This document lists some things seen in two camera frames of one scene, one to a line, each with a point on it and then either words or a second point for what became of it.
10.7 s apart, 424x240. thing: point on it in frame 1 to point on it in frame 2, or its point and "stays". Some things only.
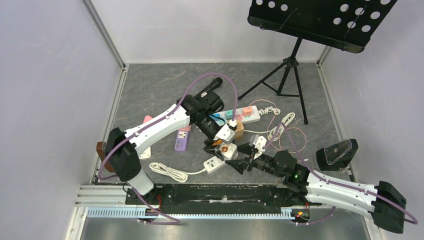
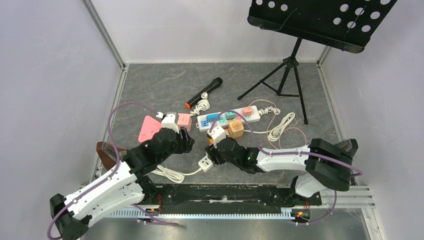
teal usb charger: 229,114 stays
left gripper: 213,150 to 186,144
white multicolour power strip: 246,115 stays
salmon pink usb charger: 247,111 stays
